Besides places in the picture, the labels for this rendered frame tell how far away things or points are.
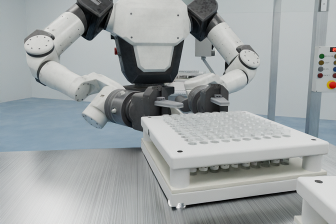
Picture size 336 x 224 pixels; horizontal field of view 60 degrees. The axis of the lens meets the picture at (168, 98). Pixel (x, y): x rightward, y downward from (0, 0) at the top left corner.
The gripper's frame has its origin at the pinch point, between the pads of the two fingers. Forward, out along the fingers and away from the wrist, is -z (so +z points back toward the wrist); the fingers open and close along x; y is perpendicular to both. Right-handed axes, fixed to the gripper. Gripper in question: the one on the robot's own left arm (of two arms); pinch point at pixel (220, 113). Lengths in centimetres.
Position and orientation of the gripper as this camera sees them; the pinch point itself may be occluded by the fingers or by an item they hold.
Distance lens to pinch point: 66.1
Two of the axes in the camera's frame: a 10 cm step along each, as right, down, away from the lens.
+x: 0.0, 9.9, 1.6
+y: -9.9, 0.2, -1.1
